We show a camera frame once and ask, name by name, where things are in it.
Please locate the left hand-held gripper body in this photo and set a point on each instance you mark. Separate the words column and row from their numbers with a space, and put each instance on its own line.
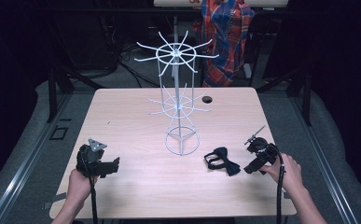
column 89, row 158

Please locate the person's left hand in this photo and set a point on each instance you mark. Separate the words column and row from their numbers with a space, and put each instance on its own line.
column 78, row 185

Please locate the grey metal table leg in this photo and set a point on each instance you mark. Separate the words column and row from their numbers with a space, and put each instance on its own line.
column 175, row 29

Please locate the person's right hand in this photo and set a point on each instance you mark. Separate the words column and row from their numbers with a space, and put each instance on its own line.
column 288, row 174

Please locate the black bow tie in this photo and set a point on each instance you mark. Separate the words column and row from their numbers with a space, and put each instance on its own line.
column 223, row 161

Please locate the aluminium floor rail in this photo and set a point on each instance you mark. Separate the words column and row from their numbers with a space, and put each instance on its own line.
column 29, row 158
column 324, row 161

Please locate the black metal stand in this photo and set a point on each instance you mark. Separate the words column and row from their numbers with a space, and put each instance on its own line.
column 52, row 93
column 305, row 93

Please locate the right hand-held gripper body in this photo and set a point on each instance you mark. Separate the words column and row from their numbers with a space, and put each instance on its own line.
column 266, row 151

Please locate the red blue plaid cloth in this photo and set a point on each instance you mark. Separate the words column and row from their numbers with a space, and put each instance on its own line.
column 226, row 40

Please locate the grey tape strip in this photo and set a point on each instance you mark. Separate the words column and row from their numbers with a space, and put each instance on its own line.
column 53, row 200

